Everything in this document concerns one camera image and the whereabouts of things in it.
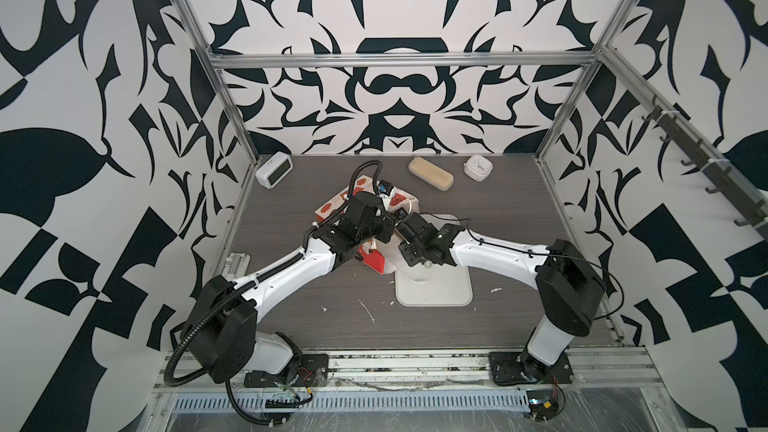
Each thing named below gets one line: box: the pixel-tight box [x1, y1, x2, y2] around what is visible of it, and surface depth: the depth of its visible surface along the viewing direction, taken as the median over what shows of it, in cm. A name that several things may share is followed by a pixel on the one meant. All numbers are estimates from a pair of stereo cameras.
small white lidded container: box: [463, 154, 493, 182], surface depth 116 cm
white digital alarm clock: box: [256, 152, 293, 189], surface depth 110 cm
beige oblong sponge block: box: [408, 157, 454, 192], surface depth 114 cm
